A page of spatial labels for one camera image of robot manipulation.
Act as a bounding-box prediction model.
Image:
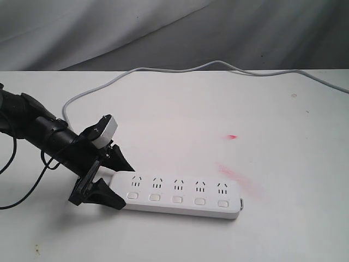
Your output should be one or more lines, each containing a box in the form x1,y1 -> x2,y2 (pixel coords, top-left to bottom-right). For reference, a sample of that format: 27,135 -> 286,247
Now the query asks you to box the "grey backdrop cloth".
1,1 -> 348,71

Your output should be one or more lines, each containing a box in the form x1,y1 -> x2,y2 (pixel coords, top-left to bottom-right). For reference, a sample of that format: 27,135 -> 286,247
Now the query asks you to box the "white five-socket power strip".
110,171 -> 244,219

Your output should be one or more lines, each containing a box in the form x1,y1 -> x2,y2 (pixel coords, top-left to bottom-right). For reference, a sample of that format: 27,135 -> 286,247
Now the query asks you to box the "grey power cord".
62,59 -> 349,129

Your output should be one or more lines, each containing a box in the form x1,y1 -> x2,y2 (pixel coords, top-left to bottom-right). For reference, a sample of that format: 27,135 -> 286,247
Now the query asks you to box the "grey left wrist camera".
89,115 -> 118,149

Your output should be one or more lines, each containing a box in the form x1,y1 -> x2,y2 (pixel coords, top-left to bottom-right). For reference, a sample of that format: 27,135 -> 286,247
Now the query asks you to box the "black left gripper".
56,127 -> 135,210

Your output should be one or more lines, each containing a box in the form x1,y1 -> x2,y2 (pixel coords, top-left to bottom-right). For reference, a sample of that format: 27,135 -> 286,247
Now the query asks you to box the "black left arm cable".
0,111 -> 69,210

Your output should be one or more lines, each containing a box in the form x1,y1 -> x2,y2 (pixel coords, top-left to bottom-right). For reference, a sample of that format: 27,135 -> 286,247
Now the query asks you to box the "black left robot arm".
1,90 -> 133,210

